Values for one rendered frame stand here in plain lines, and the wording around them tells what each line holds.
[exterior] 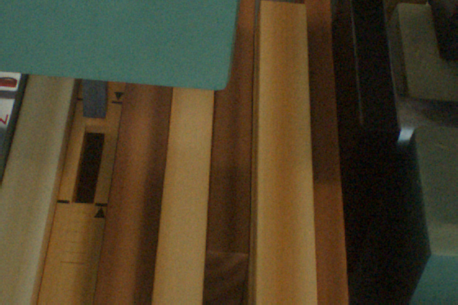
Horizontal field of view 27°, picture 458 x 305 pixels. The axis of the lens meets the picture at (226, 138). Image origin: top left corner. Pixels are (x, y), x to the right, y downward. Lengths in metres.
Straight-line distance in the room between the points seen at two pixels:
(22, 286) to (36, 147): 0.06
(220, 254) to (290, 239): 0.03
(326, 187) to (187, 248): 0.06
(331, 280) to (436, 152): 0.08
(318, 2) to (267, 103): 0.08
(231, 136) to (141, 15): 0.09
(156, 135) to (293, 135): 0.06
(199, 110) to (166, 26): 0.08
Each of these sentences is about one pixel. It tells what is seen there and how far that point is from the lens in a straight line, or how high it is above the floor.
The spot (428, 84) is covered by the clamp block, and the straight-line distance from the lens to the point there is 0.40.
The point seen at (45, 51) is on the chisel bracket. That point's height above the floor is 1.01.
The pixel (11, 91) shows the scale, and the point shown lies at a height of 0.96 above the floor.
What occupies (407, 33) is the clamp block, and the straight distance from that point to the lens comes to 0.42.
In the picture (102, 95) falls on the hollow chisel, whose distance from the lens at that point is 0.37.
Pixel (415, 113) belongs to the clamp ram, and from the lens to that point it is 0.38.
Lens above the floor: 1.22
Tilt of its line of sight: 48 degrees down
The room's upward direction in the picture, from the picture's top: 8 degrees clockwise
